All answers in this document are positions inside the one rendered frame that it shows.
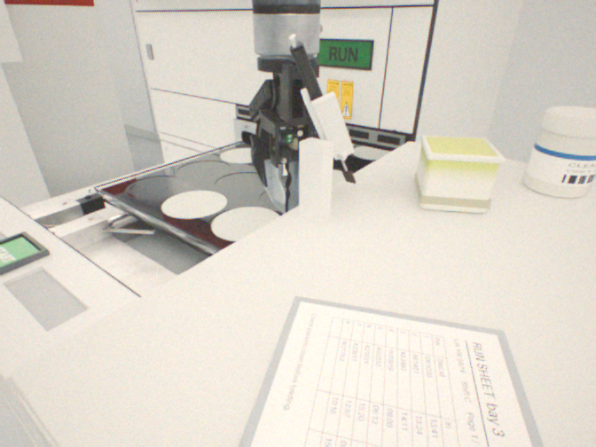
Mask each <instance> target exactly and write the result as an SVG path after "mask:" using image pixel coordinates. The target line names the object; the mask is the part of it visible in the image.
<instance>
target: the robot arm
mask: <svg viewBox="0 0 596 447"><path fill-rule="evenodd" d="M320 6H321V0H252V11H253V14H252V17H253V37H254V53H255V54H256V55H259V56H260V57H258V58H256V62H257V70H258V71H262V72H269V73H273V77H274V78H273V79H266V80H265V81H264V83H263V85H262V86H261V88H260V89H259V91H258V92H257V94H256V95H255V97H253V99H252V100H251V102H250V103H249V105H248V109H249V111H250V117H251V122H255V123H256V129H255V135H251V136H250V137H251V140H252V146H251V159H252V162H253V165H254V167H255V170H256V172H257V174H258V176H259V177H260V179H261V181H262V183H263V185H264V187H265V189H266V191H267V193H268V194H269V195H270V197H271V200H272V201H273V203H274V204H275V206H276V207H277V208H278V209H279V210H280V211H281V212H282V213H283V214H285V213H287V212H288V211H290V210H292V209H293V208H294V207H295V205H296V204H297V202H298V200H299V199H300V141H303V140H305V139H307V138H310V137H314V138H318V139H320V136H319V134H318V132H317V129H316V127H315V125H314V123H313V121H312V119H311V117H310V113H309V111H308V109H307V107H306V105H305V103H304V100H303V97H302V93H301V90H304V89H305V88H306V87H305V84H304V82H303V80H302V77H301V75H300V72H299V70H298V68H297V65H296V64H295V62H294V58H293V56H292V53H291V51H290V47H291V45H292V44H291V42H290V40H289V37H290V36H291V35H296V37H297V40H298V42H302V43H303V45H304V47H305V50H306V52H307V54H308V56H309V59H310V63H311V65H312V67H313V70H314V72H315V75H316V77H317V78H318V77H319V67H320V64H318V58H317V57H314V55H317V54H318V53H319V36H320V34H321V33H322V32H323V26H322V25H321V24H320ZM284 164H285V167H286V171H287V180H286V192H285V190H284V186H283V184H282V183H281V177H282V175H283V173H284Z"/></svg>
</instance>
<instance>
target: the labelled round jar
mask: <svg viewBox="0 0 596 447"><path fill-rule="evenodd" d="M541 126H543V129H540V130H539V132H538V134H537V139H536V141H535V144H534V146H533V149H532V153H531V156H530V158H529V163H528V166H527V169H526V173H525V176H524V178H523V183H524V184H525V185H526V186H527V187H528V188H529V189H530V190H531V191H533V192H537V193H540V194H543V195H546V196H551V197H555V198H562V199H576V198H581V197H584V196H585V195H587V194H588V192H589V190H590V188H591V186H592V183H593V181H594V178H595V177H596V108H590V107H582V106H559V107H552V108H549V109H548V110H546V113H545V118H544V120H543V123H541Z"/></svg>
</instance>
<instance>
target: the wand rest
mask: <svg viewBox="0 0 596 447"><path fill-rule="evenodd" d="M301 93H302V97H303V100H304V103H305V105H306V107H307V109H308V111H309V113H310V117H311V119H312V121H313V123H314V125H315V127H316V129H317V132H318V134H319V136H320V139H318V138H314V137H310V138H307V139H305V140H303V141H300V216H303V217H306V218H309V219H310V220H313V221H316V222H319V223H322V222H323V221H325V220H326V219H327V218H328V217H330V215H331V199H332V182H333V158H335V159H336V160H338V159H340V160H344V161H345V160H346V158H347V156H348V155H349V154H351V153H354V152H355V151H354V148H353V145H352V143H351V140H350V138H349V133H348V131H347V128H346V125H345V122H344V120H343V117H342V114H341V110H340V108H339V105H338V102H337V99H336V97H335V95H334V91H331V93H329V94H327V95H325V96H323V97H321V98H318V99H316V100H314V101H312V102H311V100H310V96H309V94H308V92H307V90H306V88H305V89H304V90H301Z"/></svg>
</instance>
